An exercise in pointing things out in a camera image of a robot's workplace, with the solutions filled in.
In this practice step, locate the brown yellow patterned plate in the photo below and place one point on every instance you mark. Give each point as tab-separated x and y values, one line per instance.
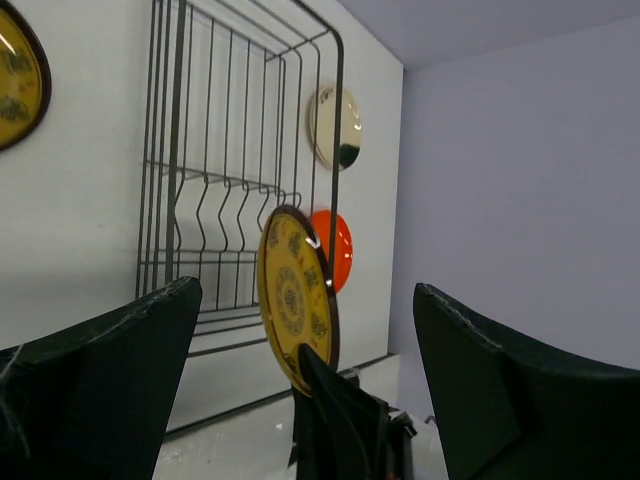
26	81

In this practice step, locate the white plate with dark spot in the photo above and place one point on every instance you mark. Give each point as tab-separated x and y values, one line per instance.
322	110

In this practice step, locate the wire dish rack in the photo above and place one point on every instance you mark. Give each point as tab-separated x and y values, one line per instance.
231	132

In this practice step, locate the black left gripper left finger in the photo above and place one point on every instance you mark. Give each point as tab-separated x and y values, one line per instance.
93	400

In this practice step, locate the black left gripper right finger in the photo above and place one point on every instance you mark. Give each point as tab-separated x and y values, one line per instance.
508	406

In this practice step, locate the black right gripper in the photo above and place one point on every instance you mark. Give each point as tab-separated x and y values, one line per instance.
342	432

